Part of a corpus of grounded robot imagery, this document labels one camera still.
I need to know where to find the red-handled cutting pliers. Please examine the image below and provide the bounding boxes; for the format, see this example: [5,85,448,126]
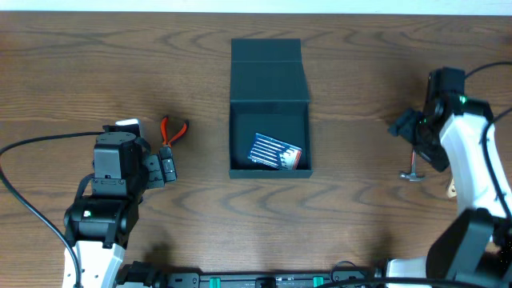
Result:
[160,115,190,147]

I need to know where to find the small black-handled hammer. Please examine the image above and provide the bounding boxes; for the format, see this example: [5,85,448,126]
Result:
[399,150,426,182]

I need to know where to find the orange scraper with wooden handle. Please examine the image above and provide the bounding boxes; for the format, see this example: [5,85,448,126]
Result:
[446,178,457,198]

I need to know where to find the blue precision screwdriver set case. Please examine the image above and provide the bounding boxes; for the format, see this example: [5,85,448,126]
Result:
[248,133,302,170]

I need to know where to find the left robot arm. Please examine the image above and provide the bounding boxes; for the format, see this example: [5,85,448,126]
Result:
[62,131,177,287]

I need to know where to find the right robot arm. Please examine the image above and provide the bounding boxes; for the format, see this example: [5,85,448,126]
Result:
[382,67,511,287]

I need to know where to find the dark green open gift box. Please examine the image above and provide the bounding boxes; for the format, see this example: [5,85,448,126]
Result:
[229,38,313,179]

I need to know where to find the black mounting rail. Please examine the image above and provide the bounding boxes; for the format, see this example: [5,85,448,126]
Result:
[115,262,385,288]

